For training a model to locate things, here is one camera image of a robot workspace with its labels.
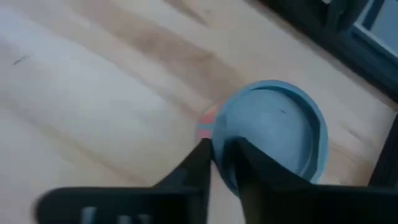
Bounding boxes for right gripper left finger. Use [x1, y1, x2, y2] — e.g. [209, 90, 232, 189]
[33, 138, 213, 224]

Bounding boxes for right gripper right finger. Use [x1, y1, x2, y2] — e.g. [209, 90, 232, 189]
[230, 138, 398, 224]

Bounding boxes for black aluminium table frame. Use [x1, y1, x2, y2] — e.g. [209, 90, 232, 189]
[257, 0, 398, 187]

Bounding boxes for red sided tin can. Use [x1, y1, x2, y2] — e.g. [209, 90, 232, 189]
[195, 79, 330, 200]

